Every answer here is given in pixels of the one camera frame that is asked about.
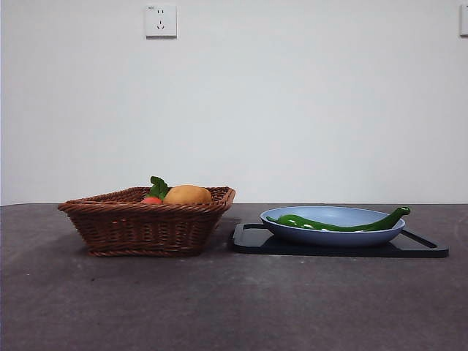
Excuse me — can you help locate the long green pepper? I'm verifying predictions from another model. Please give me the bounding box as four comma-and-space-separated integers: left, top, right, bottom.
265, 205, 411, 233

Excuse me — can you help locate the blue round plate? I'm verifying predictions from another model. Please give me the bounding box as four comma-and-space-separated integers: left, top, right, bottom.
260, 205, 406, 248

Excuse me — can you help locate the black rectangular tray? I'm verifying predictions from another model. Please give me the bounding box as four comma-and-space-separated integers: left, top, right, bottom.
228, 222, 450, 259

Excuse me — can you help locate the orange carrot with green leaves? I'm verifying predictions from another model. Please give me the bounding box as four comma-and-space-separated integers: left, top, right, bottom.
140, 175, 172, 205

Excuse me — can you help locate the brown wicker basket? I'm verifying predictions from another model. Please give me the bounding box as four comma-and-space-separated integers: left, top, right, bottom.
57, 186, 236, 257

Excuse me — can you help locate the white wall socket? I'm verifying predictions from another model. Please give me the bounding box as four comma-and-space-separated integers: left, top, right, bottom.
146, 4, 178, 39

